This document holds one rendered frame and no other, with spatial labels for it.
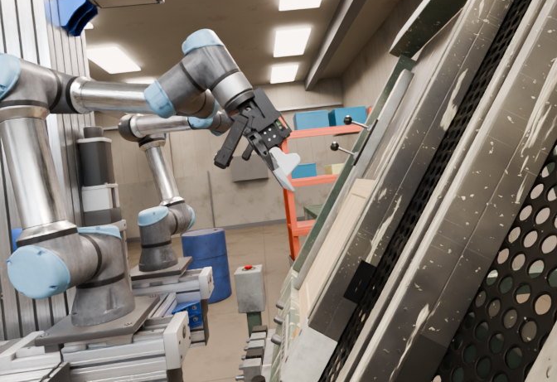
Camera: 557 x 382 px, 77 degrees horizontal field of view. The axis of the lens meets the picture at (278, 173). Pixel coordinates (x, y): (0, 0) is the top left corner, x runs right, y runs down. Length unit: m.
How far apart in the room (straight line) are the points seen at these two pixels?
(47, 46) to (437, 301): 1.19
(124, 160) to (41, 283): 9.64
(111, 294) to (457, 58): 0.96
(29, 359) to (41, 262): 0.32
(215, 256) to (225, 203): 5.78
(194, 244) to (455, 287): 3.81
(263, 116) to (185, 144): 9.37
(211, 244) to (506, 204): 3.82
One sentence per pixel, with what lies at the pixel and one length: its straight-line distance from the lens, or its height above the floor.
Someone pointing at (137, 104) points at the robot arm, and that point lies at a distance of 0.93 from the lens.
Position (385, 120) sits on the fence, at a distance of 1.44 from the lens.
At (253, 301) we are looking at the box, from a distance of 1.67.
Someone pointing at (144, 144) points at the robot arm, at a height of 1.54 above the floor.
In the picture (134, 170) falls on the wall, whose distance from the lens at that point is 10.39.
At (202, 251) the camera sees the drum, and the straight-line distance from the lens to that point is 4.13.
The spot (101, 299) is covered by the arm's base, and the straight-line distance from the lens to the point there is 1.01.
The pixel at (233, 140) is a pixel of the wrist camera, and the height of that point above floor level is 1.42.
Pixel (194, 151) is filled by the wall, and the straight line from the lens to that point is 10.00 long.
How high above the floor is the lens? 1.34
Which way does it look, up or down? level
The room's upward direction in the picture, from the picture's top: 7 degrees counter-clockwise
